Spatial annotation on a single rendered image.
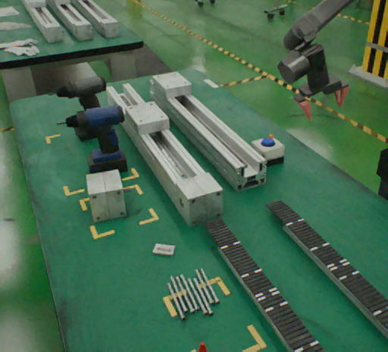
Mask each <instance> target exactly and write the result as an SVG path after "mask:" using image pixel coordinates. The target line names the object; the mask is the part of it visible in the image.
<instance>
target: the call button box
mask: <svg viewBox="0 0 388 352"><path fill-rule="evenodd" d="M263 139H264V138H263ZM273 139H274V138H273ZM251 148H253V149H254V150H255V151H256V152H257V153H258V154H260V155H261V156H262V157H263V158H264V159H266V160H267V164H266V166H269V165H275V164H277V163H281V162H283V155H284V146H283V145H282V144H281V143H279V142H278V141H276V139H274V145H272V146H265V145H264V144H262V140H256V141H253V142H252V143H251Z"/></svg>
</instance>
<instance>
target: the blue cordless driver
mask: <svg viewBox="0 0 388 352"><path fill-rule="evenodd" d="M65 120H66V121H65V122H60V123H57V125H59V124H66V125H67V127H76V128H80V129H81V130H83V129H87V128H88V127H89V129H92V133H93V136H94V137H95V138H97V141H98V144H99V148H100V149H95V150H92V152H91V153H92V155H88V156H87V162H88V166H89V172H90V174H93V173H98V172H103V171H112V170H116V169H118V171H119V172H123V171H127V159H126V157H125V155H124V151H123V150H122V149H120V147H119V146H118V144H119V140H118V137H117V133H116V130H115V128H114V126H112V125H116V124H119V122H120V123H123V122H124V111H123V108H122V106H120V105H118V106H117V107H116V105H113V106H108V107H101V108H92V109H87V110H86V112H85V111H79V112H76V114H74V115H71V116H69V117H67V118H65Z"/></svg>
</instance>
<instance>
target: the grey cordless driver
mask: <svg viewBox="0 0 388 352"><path fill-rule="evenodd" d="M105 90H106V83H105V79H104V78H103V77H102V76H99V77H90V78H86V79H82V80H75V81H72V83H71V82H69V83H65V84H64V85H63V86H61V87H59V88H57V89H56V93H49V96H51V95H55V94H57V96H58V97H67V98H69V99H72V98H75V97H80V98H79V101H80V104H81V105H83V108H84V111H85V112H86V110H87V109H92V108H101V106H100V103H99V99H98V97H97V95H95V94H96V93H101V92H104V91H105ZM74 130H75V131H76V134H77V136H78V137H79V138H80V141H82V142H83V141H86V140H88V139H92V138H94V136H93V133H92V129H89V127H88V128H87V129H83V130H81V129H80V128H76V127H74Z"/></svg>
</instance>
